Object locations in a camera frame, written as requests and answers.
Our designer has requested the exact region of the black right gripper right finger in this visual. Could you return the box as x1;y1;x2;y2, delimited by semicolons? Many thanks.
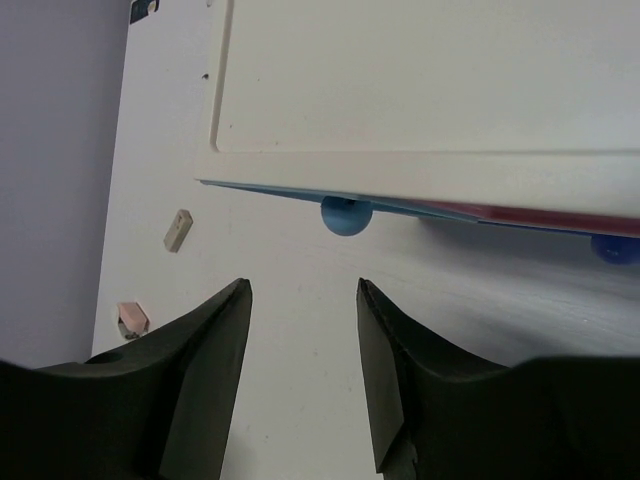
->
357;280;639;479

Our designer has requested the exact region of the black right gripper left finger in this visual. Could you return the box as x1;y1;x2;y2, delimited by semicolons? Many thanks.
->
1;279;252;479

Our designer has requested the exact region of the white eraser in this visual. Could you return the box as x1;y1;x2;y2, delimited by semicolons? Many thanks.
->
163;209;193;253

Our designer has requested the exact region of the pink drawer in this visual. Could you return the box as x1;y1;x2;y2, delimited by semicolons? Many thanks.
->
416;201;639;237

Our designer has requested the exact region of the light blue small drawer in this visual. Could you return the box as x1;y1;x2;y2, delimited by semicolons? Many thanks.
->
201;180;479;237

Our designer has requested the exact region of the pink eraser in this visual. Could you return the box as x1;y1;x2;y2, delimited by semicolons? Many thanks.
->
117;302;149;336

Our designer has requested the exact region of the blue wide drawer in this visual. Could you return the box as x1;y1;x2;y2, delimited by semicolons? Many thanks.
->
477;220;639;265

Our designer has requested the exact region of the white drawer cabinet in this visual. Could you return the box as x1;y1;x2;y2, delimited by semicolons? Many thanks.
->
196;1;639;218

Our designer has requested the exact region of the left blue table label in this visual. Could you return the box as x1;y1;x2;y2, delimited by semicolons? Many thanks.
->
129;0;160;25

